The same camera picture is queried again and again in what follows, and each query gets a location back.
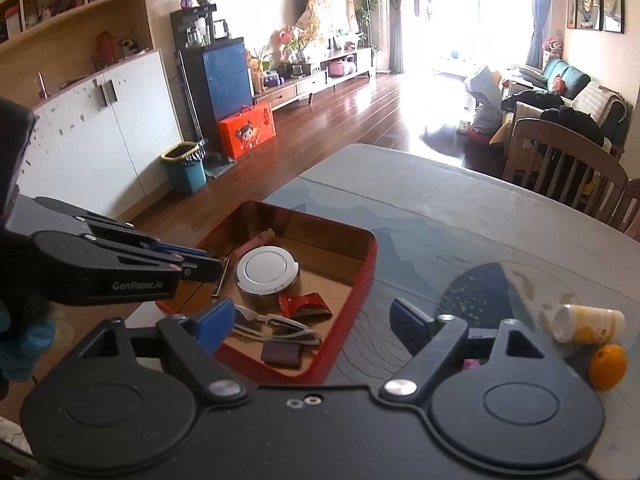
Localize white standing air conditioner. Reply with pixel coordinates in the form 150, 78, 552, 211
365, 0, 392, 73

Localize grey dustpan with handle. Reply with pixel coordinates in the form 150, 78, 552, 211
175, 50, 236, 179

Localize round silver tin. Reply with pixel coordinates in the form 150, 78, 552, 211
236, 245, 301, 306

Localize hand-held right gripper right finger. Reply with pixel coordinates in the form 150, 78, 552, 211
379, 298, 563, 407

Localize green sofa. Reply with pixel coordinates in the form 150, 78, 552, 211
517, 56, 628, 151

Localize green potted plant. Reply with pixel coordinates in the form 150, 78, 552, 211
356, 0, 381, 56

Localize printed tablecloth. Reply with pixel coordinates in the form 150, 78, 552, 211
262, 143, 640, 480

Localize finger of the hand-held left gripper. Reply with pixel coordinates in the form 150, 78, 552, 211
35, 197, 221, 261
90, 234, 226, 284

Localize white cabinet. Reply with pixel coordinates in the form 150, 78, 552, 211
0, 49, 183, 221

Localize wooden television cabinet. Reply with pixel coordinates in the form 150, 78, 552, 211
252, 47, 377, 111

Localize orange fruit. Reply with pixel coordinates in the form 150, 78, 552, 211
587, 344, 628, 392

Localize person's left hand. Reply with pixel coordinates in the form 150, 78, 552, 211
0, 307, 56, 383

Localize red snack packet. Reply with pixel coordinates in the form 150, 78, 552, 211
277, 292, 333, 318

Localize white framed glasses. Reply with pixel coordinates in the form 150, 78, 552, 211
232, 305, 323, 346

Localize red tin box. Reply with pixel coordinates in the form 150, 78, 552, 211
155, 200, 378, 386

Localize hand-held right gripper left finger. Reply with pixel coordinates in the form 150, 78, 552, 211
67, 299, 249, 407

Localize red gift box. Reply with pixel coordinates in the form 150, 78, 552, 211
218, 101, 277, 159

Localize white sofa blanket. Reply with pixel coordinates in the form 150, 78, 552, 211
572, 81, 626, 133

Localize black jacket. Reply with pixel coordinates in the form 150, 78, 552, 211
500, 89, 606, 146

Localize wooden dining chair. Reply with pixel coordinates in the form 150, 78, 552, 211
607, 177, 640, 241
502, 117, 630, 211

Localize white bag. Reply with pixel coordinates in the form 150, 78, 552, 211
464, 65, 503, 133

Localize blue grey curtain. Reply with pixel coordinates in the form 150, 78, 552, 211
525, 0, 566, 68
385, 0, 406, 73

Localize black blue water dispenser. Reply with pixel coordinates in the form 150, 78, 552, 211
170, 4, 255, 143

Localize white bottle orange label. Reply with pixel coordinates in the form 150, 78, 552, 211
552, 304, 627, 346

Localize teal trash bin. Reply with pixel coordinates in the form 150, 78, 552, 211
160, 141, 207, 196

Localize red flower ornament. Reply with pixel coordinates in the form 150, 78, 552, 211
270, 25, 301, 63

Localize dark brown pouch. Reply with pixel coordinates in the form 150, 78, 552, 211
261, 342, 303, 367

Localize cloth covered television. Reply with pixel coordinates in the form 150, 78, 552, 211
286, 0, 358, 43

